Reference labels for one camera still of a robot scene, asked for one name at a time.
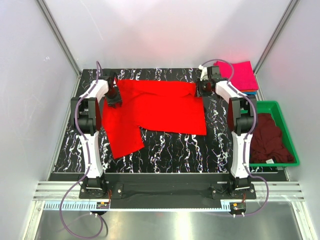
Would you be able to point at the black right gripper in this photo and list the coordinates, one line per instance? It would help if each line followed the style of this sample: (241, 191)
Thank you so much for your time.
(199, 92)

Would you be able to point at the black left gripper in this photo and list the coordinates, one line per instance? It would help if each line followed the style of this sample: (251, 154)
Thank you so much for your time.
(117, 100)

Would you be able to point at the red t shirt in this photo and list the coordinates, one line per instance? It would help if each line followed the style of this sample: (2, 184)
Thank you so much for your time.
(163, 106)

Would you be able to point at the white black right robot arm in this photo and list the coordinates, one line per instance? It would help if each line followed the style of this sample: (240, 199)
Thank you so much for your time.
(241, 120)

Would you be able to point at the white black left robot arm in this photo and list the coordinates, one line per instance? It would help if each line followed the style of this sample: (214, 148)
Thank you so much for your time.
(87, 122)

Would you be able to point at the folded pink t shirt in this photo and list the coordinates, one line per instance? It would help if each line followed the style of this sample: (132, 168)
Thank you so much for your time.
(243, 76)

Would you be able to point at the green plastic bin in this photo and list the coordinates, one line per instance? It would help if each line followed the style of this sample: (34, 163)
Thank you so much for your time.
(273, 108)

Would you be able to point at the maroon t shirt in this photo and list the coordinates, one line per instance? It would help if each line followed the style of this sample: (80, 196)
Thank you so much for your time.
(267, 143)

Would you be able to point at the left connector box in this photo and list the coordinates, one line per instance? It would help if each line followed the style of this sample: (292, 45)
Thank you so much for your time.
(102, 205)

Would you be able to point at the connector box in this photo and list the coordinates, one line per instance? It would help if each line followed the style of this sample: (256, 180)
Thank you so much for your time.
(238, 206)
(102, 205)

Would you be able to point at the right connector box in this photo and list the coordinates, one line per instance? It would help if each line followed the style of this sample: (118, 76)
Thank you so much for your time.
(238, 206)

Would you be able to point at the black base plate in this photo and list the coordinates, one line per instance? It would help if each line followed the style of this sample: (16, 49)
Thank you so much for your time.
(162, 203)

